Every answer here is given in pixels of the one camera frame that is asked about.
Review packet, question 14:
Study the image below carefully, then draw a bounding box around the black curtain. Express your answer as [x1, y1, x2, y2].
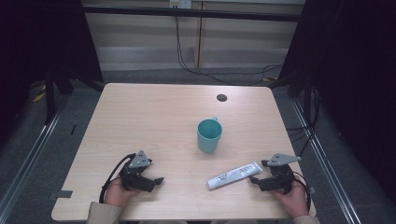
[270, 0, 396, 206]
[0, 0, 105, 147]

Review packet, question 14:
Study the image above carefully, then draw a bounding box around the person's right beige sleeve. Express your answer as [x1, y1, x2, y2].
[292, 214, 321, 224]

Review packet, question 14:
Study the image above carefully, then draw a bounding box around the bundle of black floor cables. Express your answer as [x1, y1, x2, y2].
[285, 85, 323, 158]

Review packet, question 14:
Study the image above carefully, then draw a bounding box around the long black wall cable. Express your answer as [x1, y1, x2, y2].
[173, 14, 283, 87]

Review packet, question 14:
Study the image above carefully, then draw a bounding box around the person's left hand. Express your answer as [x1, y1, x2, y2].
[104, 176, 141, 208]

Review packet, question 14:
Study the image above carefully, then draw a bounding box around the black metal stand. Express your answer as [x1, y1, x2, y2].
[43, 66, 58, 126]

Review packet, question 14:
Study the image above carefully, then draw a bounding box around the teal plastic cup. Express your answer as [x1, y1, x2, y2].
[196, 116, 224, 154]

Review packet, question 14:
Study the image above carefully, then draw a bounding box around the white toothpaste tube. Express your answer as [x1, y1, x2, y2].
[205, 161, 264, 190]

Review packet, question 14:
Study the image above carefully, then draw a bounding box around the person's right hand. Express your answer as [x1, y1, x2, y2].
[270, 178, 310, 218]

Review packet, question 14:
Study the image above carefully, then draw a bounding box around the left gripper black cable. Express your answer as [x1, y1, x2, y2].
[98, 153, 137, 205]

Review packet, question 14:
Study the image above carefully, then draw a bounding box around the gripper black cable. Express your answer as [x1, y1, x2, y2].
[292, 171, 313, 213]
[98, 153, 137, 205]

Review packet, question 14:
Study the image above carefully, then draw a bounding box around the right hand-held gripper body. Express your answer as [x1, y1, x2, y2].
[258, 152, 303, 193]

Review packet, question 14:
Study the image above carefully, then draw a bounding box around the yellow floor tape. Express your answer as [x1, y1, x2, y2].
[31, 91, 47, 104]

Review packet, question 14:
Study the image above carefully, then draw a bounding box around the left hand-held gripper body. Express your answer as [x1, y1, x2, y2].
[119, 149, 156, 193]

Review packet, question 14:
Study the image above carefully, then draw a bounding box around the person's left beige sleeve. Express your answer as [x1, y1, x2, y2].
[86, 201, 124, 224]

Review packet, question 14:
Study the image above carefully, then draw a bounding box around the person's beige sleeve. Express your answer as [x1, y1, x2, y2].
[292, 214, 321, 224]
[86, 201, 124, 224]

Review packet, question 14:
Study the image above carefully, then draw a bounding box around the metal floor rail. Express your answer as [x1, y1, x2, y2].
[0, 91, 71, 218]
[290, 98, 363, 224]

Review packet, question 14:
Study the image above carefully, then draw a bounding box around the black horizontal bar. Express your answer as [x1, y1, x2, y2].
[81, 4, 304, 23]

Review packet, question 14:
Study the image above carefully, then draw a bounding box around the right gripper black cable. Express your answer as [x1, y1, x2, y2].
[292, 171, 313, 213]

